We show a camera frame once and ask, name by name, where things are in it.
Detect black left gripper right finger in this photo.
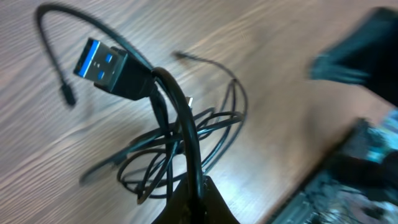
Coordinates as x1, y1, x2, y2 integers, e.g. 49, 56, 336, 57
203, 175, 239, 224

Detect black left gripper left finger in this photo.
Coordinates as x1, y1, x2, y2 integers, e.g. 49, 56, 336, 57
152, 178, 190, 224

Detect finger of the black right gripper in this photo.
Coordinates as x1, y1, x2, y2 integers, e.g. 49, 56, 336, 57
310, 7, 397, 106

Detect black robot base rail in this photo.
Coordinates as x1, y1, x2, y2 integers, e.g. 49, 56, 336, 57
268, 110, 397, 224

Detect black cable bundle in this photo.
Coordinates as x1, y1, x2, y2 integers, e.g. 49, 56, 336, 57
34, 2, 249, 205

